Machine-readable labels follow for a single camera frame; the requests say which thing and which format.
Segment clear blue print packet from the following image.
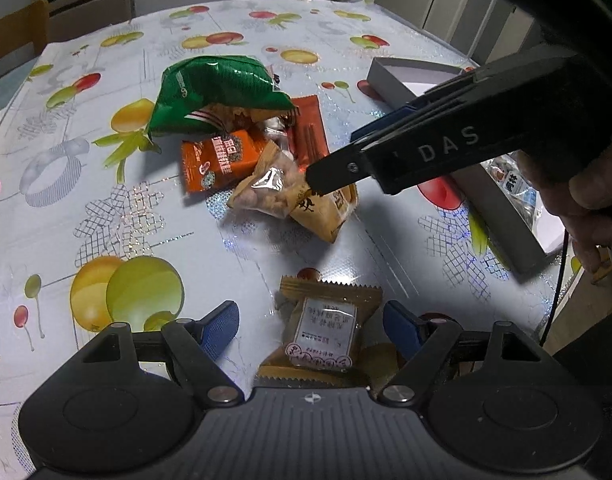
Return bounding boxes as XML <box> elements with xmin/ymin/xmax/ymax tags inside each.
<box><xmin>480</xmin><ymin>155</ymin><xmax>539</xmax><ymax>221</ymax></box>

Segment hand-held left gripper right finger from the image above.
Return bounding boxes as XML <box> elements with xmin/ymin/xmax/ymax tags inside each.
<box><xmin>377</xmin><ymin>300</ymin><xmax>555</xmax><ymax>405</ymax></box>

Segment person's right hand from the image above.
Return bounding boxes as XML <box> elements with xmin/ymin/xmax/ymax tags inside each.
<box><xmin>516</xmin><ymin>134</ymin><xmax>612</xmax><ymax>275</ymax></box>

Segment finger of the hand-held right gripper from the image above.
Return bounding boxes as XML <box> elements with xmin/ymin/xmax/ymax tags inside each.
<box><xmin>305</xmin><ymin>146</ymin><xmax>375</xmax><ymax>197</ymax></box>
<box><xmin>349</xmin><ymin>67</ymin><xmax>480</xmax><ymax>148</ymax></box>

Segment clear peanut packet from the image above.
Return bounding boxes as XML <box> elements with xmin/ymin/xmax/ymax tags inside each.
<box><xmin>227</xmin><ymin>140</ymin><xmax>313</xmax><ymax>221</ymax></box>

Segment black cable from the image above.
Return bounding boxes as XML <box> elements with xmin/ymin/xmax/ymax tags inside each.
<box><xmin>536</xmin><ymin>227</ymin><xmax>570</xmax><ymax>347</ymax></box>

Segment white cabinet doors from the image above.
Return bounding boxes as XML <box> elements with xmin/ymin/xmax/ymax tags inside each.
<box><xmin>375</xmin><ymin>0</ymin><xmax>542</xmax><ymax>64</ymax></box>

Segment clear candy packet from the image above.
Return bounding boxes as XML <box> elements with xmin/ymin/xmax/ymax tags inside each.
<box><xmin>265</xmin><ymin>115</ymin><xmax>299</xmax><ymax>152</ymax></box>

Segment grey cardboard box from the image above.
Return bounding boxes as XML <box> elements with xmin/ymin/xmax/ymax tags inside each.
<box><xmin>366</xmin><ymin>56</ymin><xmax>581</xmax><ymax>277</ymax></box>

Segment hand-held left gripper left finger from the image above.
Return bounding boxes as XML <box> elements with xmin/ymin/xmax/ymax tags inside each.
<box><xmin>75</xmin><ymin>300</ymin><xmax>245</xmax><ymax>407</ymax></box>

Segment orange snack packet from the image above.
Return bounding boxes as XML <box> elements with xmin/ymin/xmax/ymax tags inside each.
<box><xmin>180</xmin><ymin>129</ymin><xmax>269</xmax><ymax>197</ymax></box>

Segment green snack bag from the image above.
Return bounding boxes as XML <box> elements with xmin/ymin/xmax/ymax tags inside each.
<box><xmin>147</xmin><ymin>54</ymin><xmax>297</xmax><ymax>140</ymax></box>

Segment red-brown snack packet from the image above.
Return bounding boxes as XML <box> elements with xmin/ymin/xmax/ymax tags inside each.
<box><xmin>283</xmin><ymin>95</ymin><xmax>331</xmax><ymax>173</ymax></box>

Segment yellow-orange snack packet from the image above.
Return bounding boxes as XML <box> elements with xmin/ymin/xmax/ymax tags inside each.
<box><xmin>288</xmin><ymin>182</ymin><xmax>359</xmax><ymax>245</ymax></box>

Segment brown pastry packet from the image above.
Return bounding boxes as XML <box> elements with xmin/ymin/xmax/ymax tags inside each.
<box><xmin>257</xmin><ymin>275</ymin><xmax>385</xmax><ymax>390</ymax></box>

